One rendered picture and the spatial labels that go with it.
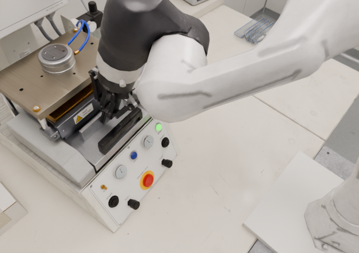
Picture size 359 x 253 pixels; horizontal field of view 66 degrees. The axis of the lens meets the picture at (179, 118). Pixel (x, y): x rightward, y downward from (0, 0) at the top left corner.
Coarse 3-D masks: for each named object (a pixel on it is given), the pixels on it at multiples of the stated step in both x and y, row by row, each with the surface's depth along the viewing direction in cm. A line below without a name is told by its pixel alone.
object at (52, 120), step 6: (90, 84) 72; (84, 90) 70; (90, 90) 70; (78, 96) 69; (84, 96) 69; (66, 102) 67; (72, 102) 67; (78, 102) 68; (60, 108) 66; (66, 108) 66; (72, 108) 67; (54, 114) 65; (60, 114) 65; (48, 120) 68; (54, 120) 65
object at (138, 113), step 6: (138, 108) 74; (132, 114) 72; (138, 114) 74; (126, 120) 71; (132, 120) 72; (120, 126) 70; (126, 126) 71; (114, 132) 69; (120, 132) 70; (108, 138) 67; (114, 138) 69; (102, 144) 66; (108, 144) 68; (102, 150) 68
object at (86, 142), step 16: (128, 112) 78; (144, 112) 78; (80, 128) 74; (96, 128) 73; (112, 128) 74; (128, 128) 74; (80, 144) 70; (96, 144) 71; (112, 144) 71; (96, 160) 68
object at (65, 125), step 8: (88, 96) 70; (80, 104) 68; (88, 104) 69; (96, 104) 71; (72, 112) 66; (80, 112) 67; (88, 112) 70; (64, 120) 64; (72, 120) 66; (80, 120) 69; (40, 128) 64; (56, 128) 64; (64, 128) 65; (72, 128) 68; (48, 136) 64; (56, 136) 65; (64, 136) 67
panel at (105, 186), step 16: (144, 128) 80; (128, 144) 77; (160, 144) 87; (128, 160) 77; (144, 160) 83; (160, 160) 88; (112, 176) 74; (128, 176) 78; (144, 176) 83; (160, 176) 90; (96, 192) 71; (112, 192) 75; (128, 192) 79; (144, 192) 85; (112, 208) 76; (128, 208) 80
